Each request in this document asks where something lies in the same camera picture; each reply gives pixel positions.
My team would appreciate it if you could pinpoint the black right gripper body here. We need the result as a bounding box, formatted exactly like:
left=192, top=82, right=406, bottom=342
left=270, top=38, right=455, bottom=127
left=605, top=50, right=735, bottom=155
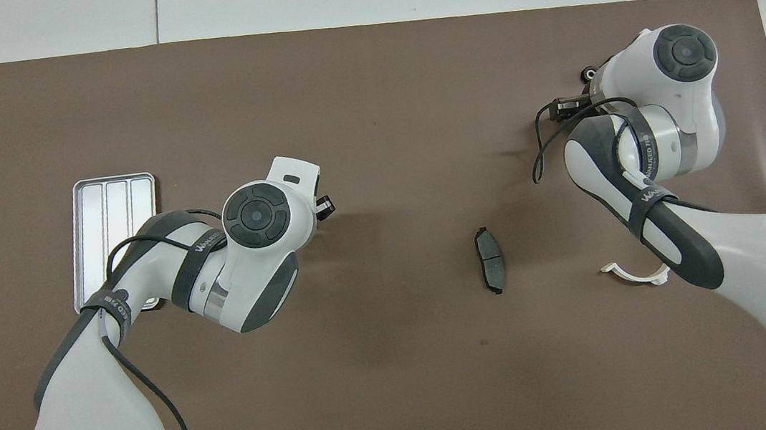
left=550, top=93, right=596, bottom=122

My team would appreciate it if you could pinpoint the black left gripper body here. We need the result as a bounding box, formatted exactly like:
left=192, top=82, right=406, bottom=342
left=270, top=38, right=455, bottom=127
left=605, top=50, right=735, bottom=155
left=314, top=192, right=338, bottom=220

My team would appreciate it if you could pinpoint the silver metal tray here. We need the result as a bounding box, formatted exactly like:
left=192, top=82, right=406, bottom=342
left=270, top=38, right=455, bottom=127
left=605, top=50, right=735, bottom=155
left=60, top=171, right=171, bottom=320

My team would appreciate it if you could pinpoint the brown table mat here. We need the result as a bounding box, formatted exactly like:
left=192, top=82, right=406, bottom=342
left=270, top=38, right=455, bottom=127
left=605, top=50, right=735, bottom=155
left=0, top=0, right=766, bottom=430

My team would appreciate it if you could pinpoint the long dark brake pad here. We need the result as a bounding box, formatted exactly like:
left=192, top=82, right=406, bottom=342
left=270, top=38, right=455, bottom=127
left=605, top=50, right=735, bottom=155
left=471, top=224, right=512, bottom=298

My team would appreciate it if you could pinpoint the white half-ring clamp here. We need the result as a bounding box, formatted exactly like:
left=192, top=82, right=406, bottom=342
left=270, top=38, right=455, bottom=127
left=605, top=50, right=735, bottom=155
left=598, top=254, right=674, bottom=292

